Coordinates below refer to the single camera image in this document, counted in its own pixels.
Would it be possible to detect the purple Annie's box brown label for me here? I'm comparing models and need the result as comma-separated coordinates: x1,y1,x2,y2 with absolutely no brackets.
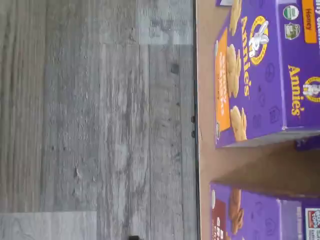
209,181,320,240

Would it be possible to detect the wooden shelf board under Annie's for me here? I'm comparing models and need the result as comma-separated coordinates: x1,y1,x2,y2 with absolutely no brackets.
195,0,320,240

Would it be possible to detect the purple Annie's box orange label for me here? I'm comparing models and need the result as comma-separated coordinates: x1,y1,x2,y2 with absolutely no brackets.
294,136,320,152
213,0,320,149

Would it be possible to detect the purple Annie's box green label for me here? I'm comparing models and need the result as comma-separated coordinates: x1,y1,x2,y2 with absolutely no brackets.
215,0,237,8

